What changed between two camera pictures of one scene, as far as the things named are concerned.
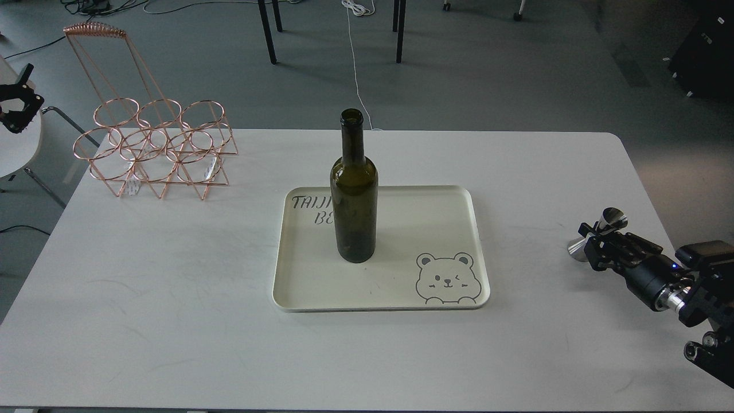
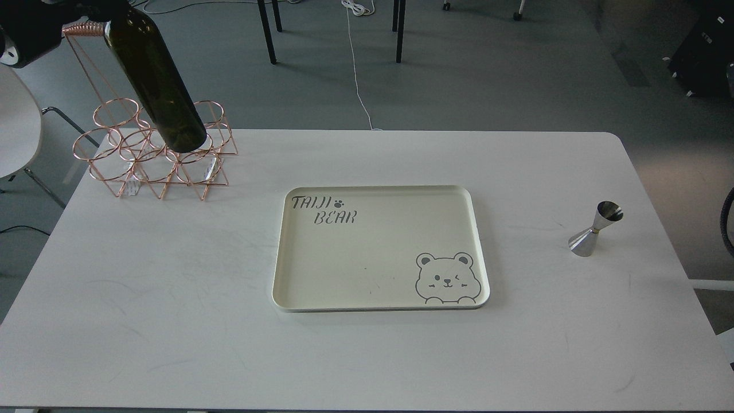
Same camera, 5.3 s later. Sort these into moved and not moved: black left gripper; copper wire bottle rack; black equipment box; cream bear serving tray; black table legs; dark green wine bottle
Moved: black left gripper; dark green wine bottle
Not moved: cream bear serving tray; black table legs; black equipment box; copper wire bottle rack
